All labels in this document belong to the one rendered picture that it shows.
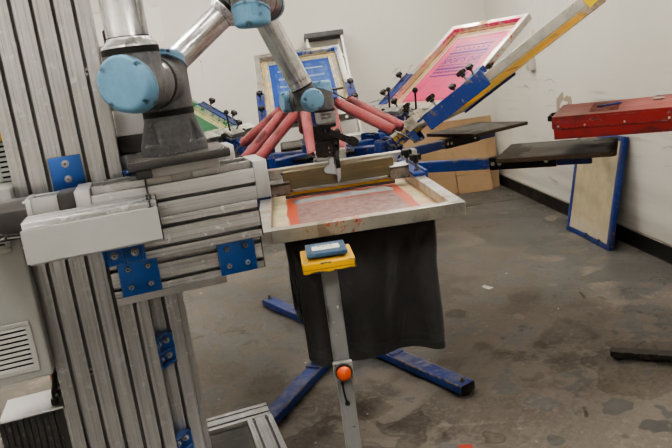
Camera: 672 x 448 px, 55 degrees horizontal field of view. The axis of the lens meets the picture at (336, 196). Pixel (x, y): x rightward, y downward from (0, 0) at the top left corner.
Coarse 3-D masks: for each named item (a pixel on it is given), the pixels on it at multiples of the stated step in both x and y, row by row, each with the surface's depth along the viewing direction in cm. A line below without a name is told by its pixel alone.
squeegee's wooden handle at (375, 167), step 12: (312, 168) 232; (348, 168) 233; (360, 168) 233; (372, 168) 234; (384, 168) 234; (288, 180) 232; (300, 180) 232; (312, 180) 233; (324, 180) 233; (336, 180) 233; (348, 180) 234
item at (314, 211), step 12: (336, 192) 236; (288, 204) 226; (300, 204) 224; (312, 204) 221; (324, 204) 218; (336, 204) 215; (348, 204) 213; (288, 216) 207; (300, 216) 205; (312, 216) 202; (324, 216) 200; (336, 216) 198
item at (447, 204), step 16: (432, 192) 201; (448, 192) 194; (272, 208) 221; (416, 208) 179; (432, 208) 178; (448, 208) 179; (464, 208) 179; (272, 224) 197; (304, 224) 178; (320, 224) 176; (336, 224) 176; (352, 224) 177; (368, 224) 177; (384, 224) 178; (400, 224) 178; (272, 240) 176; (288, 240) 176
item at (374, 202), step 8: (384, 184) 239; (392, 184) 237; (376, 192) 226; (384, 192) 224; (392, 192) 222; (400, 192) 221; (352, 200) 218; (360, 200) 216; (368, 200) 215; (376, 200) 213; (384, 200) 211; (392, 200) 210; (400, 200) 208; (408, 200) 206; (352, 208) 206; (360, 208) 204; (368, 208) 203; (376, 208) 201; (384, 208) 200; (392, 208) 198; (400, 208) 197
